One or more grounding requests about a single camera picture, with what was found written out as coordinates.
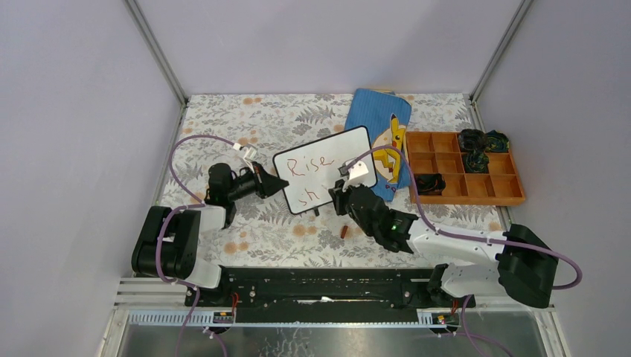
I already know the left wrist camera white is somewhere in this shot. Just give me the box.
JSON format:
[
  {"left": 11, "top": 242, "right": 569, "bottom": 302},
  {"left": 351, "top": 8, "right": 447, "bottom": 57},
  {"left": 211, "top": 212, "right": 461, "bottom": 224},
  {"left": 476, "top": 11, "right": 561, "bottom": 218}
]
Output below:
[{"left": 232, "top": 143, "right": 257, "bottom": 170}]

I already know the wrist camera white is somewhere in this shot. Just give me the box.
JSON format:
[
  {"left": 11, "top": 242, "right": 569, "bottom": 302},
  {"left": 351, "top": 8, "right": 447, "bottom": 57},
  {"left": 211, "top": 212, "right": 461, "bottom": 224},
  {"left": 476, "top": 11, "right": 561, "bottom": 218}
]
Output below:
[
  {"left": 232, "top": 143, "right": 257, "bottom": 170},
  {"left": 339, "top": 161, "right": 370, "bottom": 186}
]

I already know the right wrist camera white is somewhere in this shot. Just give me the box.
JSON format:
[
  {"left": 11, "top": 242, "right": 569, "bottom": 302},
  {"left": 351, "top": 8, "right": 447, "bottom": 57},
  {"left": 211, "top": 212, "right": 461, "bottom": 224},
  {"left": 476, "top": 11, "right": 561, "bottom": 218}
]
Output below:
[{"left": 339, "top": 161, "right": 370, "bottom": 186}]

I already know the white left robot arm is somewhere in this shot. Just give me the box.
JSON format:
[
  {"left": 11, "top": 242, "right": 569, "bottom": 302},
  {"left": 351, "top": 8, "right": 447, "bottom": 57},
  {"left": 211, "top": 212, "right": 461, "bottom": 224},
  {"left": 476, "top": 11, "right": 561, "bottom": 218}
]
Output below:
[{"left": 131, "top": 161, "right": 289, "bottom": 306}]

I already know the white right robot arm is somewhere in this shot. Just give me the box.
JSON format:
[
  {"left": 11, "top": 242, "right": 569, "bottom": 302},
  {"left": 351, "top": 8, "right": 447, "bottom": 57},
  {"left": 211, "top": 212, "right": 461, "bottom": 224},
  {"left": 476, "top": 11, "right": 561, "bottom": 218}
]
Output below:
[{"left": 328, "top": 180, "right": 559, "bottom": 309}]

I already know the floral tablecloth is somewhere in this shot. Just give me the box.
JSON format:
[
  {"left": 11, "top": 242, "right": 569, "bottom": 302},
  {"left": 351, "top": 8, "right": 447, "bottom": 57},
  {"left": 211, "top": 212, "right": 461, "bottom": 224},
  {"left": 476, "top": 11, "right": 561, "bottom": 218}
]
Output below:
[{"left": 143, "top": 93, "right": 513, "bottom": 270}]

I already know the dark patterned cloth roll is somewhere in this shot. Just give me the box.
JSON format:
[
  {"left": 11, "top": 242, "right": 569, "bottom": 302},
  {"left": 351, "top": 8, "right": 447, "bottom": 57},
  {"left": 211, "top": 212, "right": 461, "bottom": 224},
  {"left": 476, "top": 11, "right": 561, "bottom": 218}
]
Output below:
[
  {"left": 457, "top": 129, "right": 488, "bottom": 152},
  {"left": 485, "top": 130, "right": 510, "bottom": 153},
  {"left": 462, "top": 151, "right": 490, "bottom": 174}
]

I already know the blue Pikachu cloth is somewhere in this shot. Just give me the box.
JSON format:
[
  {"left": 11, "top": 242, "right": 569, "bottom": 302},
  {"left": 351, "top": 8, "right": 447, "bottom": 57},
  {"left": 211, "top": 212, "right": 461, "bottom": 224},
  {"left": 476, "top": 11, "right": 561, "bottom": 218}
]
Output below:
[{"left": 345, "top": 89, "right": 411, "bottom": 202}]

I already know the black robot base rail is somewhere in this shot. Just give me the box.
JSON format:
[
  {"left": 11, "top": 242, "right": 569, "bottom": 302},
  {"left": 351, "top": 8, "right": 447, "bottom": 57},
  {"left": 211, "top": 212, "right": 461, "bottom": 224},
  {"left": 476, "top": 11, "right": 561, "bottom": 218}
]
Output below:
[{"left": 118, "top": 266, "right": 556, "bottom": 329}]

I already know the black orange cloth roll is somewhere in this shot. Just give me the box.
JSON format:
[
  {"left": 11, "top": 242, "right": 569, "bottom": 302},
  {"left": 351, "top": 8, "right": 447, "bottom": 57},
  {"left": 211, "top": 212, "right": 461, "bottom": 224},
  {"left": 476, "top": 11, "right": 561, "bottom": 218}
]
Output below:
[{"left": 414, "top": 173, "right": 446, "bottom": 196}]

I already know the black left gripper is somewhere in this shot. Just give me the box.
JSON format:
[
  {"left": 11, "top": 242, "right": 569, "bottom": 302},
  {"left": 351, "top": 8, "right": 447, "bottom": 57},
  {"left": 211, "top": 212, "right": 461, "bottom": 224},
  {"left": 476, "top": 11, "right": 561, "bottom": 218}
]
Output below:
[{"left": 227, "top": 161, "right": 289, "bottom": 202}]

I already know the orange compartment tray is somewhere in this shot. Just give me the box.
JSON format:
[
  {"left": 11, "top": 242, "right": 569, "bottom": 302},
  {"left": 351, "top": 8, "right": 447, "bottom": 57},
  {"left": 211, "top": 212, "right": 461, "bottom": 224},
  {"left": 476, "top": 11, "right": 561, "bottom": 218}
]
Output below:
[{"left": 406, "top": 132, "right": 526, "bottom": 206}]

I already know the white whiteboard black frame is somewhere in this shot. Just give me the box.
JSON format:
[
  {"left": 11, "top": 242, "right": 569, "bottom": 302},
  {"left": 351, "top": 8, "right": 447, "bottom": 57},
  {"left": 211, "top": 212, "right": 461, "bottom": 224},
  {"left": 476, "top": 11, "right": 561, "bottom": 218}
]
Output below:
[{"left": 272, "top": 126, "right": 371, "bottom": 215}]

